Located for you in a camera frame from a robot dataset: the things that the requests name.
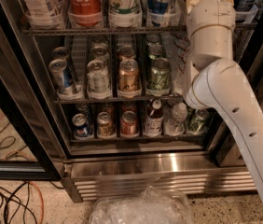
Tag gold soda can middle shelf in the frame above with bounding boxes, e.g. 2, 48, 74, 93
118, 59, 140, 92

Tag blue Pepsi can bottom shelf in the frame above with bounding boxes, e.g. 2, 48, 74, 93
72, 113, 92, 138

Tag orange floor cable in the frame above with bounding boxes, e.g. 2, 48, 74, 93
28, 180, 46, 224

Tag blue Pepsi can middle shelf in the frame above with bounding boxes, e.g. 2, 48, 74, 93
48, 59, 77, 95

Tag water bottle middle shelf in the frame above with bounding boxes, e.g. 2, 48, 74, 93
173, 49, 187, 95

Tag red can bottom shelf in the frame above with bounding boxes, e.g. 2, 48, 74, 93
120, 111, 138, 135

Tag left glass fridge door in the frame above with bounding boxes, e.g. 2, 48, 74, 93
0, 51, 61, 181

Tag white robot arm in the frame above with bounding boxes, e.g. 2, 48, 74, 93
183, 0, 263, 202

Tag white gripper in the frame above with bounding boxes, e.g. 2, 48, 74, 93
185, 0, 238, 63

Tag clear water bottle top shelf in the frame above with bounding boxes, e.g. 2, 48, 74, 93
23, 0, 66, 30

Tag red Coca-Cola can top shelf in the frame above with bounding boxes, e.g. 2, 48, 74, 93
70, 0, 101, 27

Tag green soda can middle shelf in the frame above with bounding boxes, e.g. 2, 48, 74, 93
147, 58, 171, 91

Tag water bottle bottom shelf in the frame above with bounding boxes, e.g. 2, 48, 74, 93
164, 102, 187, 136

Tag gold can bottom shelf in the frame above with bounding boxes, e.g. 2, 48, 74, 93
97, 111, 115, 137

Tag brown juice bottle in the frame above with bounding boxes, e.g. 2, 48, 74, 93
144, 99, 163, 137

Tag green can bottom shelf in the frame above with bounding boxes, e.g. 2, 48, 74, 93
187, 109, 210, 134

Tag clear plastic bag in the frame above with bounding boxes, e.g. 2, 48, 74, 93
89, 186, 194, 224

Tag black floor cables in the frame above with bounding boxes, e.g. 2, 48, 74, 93
0, 180, 39, 224

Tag silver diet cola can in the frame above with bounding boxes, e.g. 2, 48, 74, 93
87, 60, 110, 93

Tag stainless steel fridge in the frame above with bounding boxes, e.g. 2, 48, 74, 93
0, 0, 263, 203

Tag blue pepsi can shelf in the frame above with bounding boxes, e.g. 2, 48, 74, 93
48, 59, 77, 95
72, 113, 92, 138

